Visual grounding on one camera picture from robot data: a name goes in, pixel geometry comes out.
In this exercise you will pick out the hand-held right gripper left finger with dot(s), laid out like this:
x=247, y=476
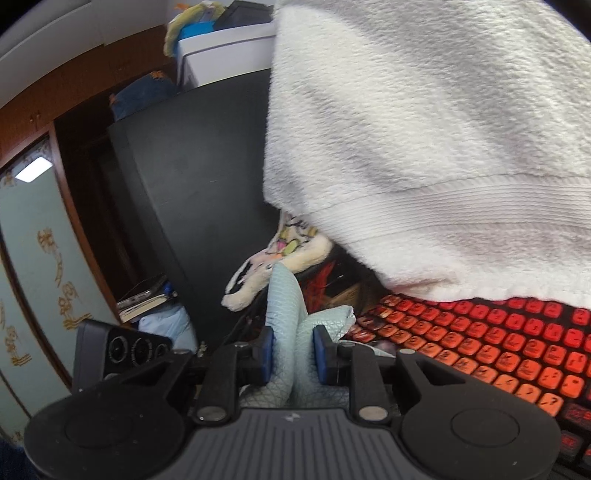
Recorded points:
x=268, y=355

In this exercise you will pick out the light blue plastic bag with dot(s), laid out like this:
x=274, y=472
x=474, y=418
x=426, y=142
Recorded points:
x=171, y=323

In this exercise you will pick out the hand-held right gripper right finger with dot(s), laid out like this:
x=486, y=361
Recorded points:
x=318, y=355

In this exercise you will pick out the light blue cleaning cloth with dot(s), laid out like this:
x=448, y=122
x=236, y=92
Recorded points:
x=286, y=314

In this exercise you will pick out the stack of books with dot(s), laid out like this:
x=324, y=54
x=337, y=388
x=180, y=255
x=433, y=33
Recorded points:
x=138, y=304

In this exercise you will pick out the yellow plush toy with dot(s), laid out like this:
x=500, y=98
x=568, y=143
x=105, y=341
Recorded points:
x=173, y=37

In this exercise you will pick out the brown wooden wardrobe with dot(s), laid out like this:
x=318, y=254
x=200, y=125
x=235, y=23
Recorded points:
x=69, y=83

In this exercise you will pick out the white storage box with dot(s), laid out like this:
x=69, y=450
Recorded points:
x=221, y=57

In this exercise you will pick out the black house-shaped box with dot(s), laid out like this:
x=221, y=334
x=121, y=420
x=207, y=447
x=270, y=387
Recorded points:
x=242, y=14

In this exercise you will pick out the brown cardboard box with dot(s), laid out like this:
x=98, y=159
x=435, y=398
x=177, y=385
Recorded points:
x=346, y=293

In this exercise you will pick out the person's left forearm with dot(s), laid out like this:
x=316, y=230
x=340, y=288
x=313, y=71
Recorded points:
x=9, y=461

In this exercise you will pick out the white terry towel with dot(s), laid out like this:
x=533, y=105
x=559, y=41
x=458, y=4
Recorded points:
x=415, y=138

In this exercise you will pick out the black computer case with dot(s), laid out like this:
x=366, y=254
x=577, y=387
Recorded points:
x=194, y=184

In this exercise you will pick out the dark blue bag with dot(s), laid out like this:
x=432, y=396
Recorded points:
x=143, y=92

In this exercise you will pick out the frosted glass door gold pattern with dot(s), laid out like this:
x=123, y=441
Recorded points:
x=37, y=277

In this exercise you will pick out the blue box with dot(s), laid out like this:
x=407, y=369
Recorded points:
x=196, y=30

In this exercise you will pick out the red and black keyboard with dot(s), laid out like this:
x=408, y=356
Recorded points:
x=485, y=337

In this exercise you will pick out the cream cartoon plush cushion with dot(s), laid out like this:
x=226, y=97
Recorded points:
x=258, y=277

